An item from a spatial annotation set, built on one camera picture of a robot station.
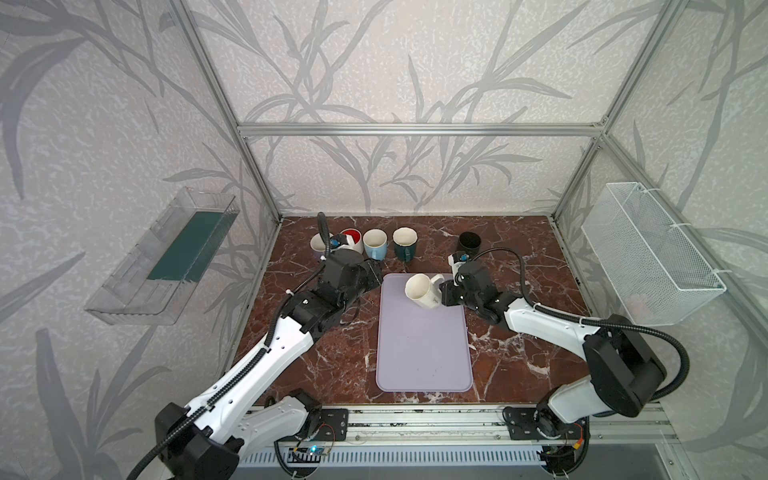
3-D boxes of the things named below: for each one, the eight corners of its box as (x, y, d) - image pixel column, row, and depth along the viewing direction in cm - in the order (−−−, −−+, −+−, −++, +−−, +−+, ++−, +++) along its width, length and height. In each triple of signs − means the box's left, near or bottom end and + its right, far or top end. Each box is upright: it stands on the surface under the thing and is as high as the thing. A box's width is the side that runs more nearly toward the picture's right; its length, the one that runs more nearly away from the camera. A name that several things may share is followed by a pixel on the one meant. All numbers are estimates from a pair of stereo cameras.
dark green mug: (388, 267, 107) (387, 247, 98) (396, 243, 114) (396, 224, 105) (410, 272, 106) (411, 253, 97) (417, 248, 113) (418, 228, 104)
